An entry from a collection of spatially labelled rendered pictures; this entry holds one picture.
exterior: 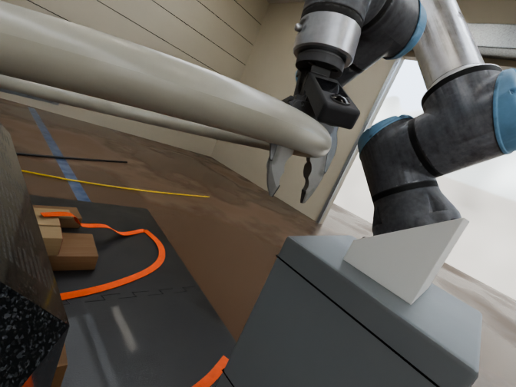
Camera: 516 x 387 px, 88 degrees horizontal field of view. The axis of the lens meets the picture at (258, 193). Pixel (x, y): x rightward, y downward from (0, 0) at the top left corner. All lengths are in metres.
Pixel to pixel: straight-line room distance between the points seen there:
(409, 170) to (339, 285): 0.31
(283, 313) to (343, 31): 0.57
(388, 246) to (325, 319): 0.20
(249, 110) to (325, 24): 0.28
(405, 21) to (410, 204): 0.35
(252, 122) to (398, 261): 0.54
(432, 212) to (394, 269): 0.15
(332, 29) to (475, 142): 0.37
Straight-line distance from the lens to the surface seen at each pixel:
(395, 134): 0.72
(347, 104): 0.34
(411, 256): 0.65
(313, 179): 0.42
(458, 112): 0.67
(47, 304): 0.63
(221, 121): 0.16
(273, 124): 0.18
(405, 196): 0.69
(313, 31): 0.43
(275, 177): 0.40
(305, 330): 0.66
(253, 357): 0.78
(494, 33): 4.92
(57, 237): 1.65
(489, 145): 0.67
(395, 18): 0.53
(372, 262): 0.67
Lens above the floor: 1.04
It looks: 11 degrees down
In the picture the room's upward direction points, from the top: 23 degrees clockwise
